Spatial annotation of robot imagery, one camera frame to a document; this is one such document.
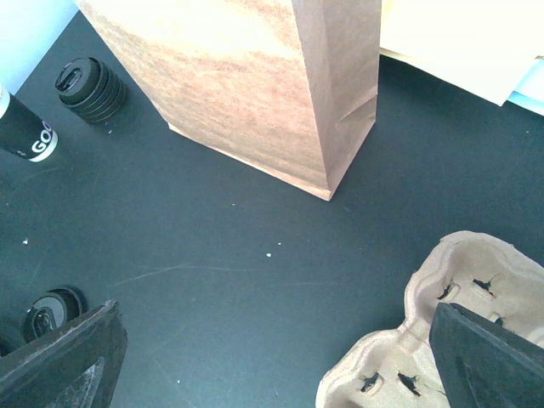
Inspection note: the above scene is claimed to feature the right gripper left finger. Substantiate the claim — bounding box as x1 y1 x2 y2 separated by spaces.
1 300 128 407

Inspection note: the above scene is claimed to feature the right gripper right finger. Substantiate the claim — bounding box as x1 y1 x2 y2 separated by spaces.
429 303 543 407

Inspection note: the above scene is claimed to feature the brown pulp cup carrier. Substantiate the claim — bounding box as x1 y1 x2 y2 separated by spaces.
315 231 543 407

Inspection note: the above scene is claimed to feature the black coffee lid near bag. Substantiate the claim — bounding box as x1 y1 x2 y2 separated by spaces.
20 286 88 343

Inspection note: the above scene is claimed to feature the black coffee lids stack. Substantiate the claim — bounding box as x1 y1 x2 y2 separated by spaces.
54 57 128 123

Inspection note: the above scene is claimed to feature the paper cup black sleeve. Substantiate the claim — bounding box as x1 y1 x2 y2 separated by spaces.
0 85 59 163

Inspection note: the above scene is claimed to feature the flat blue paper bag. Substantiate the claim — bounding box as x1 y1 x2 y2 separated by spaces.
508 58 544 116

